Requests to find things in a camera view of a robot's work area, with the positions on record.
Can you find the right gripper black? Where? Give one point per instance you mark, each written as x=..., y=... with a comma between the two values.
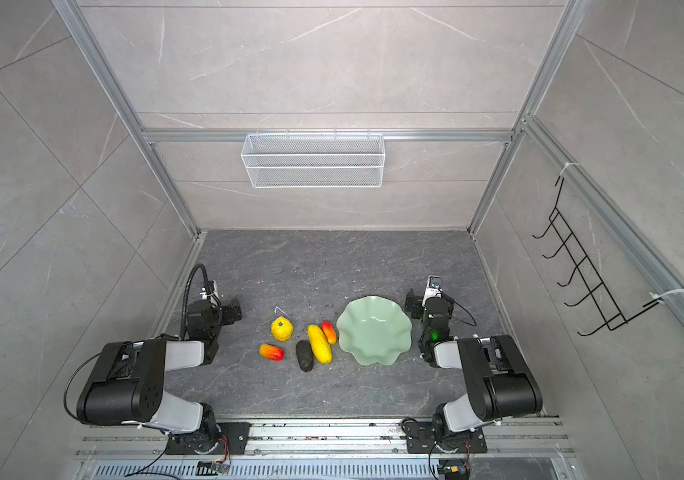
x=414, y=303

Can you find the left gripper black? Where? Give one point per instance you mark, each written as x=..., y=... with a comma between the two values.
x=230, y=311

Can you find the green wavy fruit bowl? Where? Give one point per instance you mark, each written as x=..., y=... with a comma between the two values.
x=374, y=330

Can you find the red yellow fake mango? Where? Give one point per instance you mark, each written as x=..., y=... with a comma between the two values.
x=271, y=352

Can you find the yellow fake lemon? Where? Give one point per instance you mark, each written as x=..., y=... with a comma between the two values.
x=282, y=329

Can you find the dark fake avocado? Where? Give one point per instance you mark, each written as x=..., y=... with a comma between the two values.
x=304, y=356

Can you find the yellow fake banana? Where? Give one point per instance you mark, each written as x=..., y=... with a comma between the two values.
x=320, y=347

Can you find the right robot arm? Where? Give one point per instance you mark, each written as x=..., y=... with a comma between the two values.
x=498, y=381

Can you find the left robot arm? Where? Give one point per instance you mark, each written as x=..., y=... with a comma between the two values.
x=126, y=384

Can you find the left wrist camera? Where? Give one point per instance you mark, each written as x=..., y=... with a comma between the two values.
x=209, y=291

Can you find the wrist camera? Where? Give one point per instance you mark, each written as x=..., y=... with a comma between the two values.
x=433, y=287
x=209, y=291

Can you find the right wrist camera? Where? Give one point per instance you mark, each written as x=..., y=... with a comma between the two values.
x=433, y=287

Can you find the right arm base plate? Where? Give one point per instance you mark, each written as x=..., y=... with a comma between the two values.
x=444, y=438

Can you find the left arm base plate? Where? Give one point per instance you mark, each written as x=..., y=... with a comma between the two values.
x=231, y=436

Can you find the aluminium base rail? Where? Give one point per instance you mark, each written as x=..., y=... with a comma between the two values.
x=335, y=448

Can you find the white wire mesh basket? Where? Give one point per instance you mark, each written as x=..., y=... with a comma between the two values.
x=318, y=160

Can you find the black wire hook rack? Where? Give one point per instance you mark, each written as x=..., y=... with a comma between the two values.
x=585, y=273

